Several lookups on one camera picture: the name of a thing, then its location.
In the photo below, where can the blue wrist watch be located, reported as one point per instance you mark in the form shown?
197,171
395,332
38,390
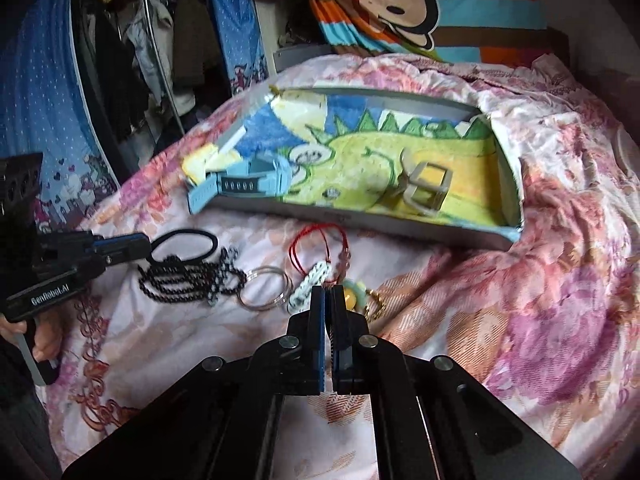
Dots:
245,182

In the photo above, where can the striped monkey cartoon blanket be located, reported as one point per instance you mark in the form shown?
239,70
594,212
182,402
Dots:
475,10

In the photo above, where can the pink floral blanket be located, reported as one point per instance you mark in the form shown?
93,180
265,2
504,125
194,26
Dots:
525,310

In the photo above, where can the yellow green pendant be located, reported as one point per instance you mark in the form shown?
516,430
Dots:
352,297

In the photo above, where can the grey shallow tray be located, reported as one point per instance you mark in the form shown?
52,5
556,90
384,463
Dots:
390,232

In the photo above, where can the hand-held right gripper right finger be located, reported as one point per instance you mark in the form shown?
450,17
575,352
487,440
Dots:
336,325

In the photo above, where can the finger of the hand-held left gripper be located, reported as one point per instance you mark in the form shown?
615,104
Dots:
120,241
131,255

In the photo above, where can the hanging clothes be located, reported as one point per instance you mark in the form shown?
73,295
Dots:
115,60

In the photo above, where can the person's dark clothing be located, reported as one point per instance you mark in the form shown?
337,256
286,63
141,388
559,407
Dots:
20,435

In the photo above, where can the grey bed headboard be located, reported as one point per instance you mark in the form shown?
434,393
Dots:
300,55

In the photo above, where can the blue dotted curtain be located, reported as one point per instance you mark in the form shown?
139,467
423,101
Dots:
35,110
235,25

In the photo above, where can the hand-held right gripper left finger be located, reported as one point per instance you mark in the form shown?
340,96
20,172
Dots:
320,325

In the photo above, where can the person's left hand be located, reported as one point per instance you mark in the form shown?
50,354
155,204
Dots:
47,340

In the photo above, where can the metal clothes rail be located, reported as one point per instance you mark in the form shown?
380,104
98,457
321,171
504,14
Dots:
159,55

